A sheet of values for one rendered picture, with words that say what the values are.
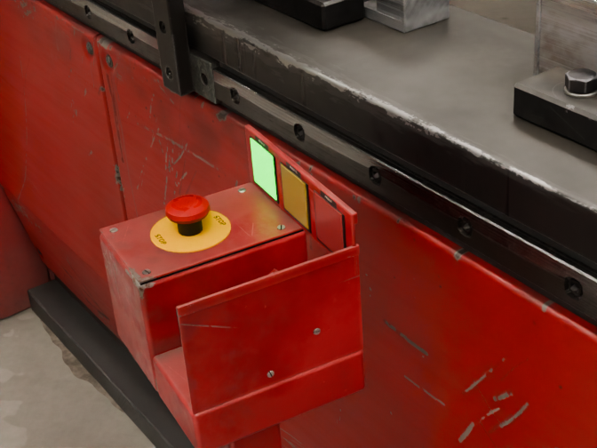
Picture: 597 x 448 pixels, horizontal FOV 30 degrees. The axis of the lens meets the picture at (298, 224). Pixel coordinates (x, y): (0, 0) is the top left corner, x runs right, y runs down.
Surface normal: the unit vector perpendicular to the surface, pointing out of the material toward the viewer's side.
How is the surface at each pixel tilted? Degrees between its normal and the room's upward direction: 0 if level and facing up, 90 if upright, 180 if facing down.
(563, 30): 90
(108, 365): 0
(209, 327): 90
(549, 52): 90
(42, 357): 0
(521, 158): 0
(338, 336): 90
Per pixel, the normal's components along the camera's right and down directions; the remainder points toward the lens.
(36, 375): -0.07, -0.86
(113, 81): -0.81, 0.33
